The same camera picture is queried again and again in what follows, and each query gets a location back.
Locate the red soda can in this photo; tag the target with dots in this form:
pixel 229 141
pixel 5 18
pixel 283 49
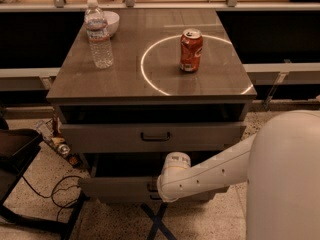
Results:
pixel 191 43

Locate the white bowl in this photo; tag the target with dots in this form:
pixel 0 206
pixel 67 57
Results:
pixel 113 20

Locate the blue tape cross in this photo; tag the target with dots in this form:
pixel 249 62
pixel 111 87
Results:
pixel 157 222

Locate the clear plastic water bottle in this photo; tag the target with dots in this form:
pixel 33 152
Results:
pixel 96 26

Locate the grey drawer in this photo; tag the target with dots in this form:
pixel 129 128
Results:
pixel 145 177
pixel 152 137

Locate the grey top drawer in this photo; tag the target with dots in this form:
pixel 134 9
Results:
pixel 152 137

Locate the black chair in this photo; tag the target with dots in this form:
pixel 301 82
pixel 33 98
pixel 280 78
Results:
pixel 18 149

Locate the grey drawer cabinet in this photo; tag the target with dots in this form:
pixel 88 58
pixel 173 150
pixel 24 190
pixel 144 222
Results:
pixel 145 83

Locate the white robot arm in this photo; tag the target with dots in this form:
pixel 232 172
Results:
pixel 280 165

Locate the basket of snack items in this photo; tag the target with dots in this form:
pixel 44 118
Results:
pixel 52 136

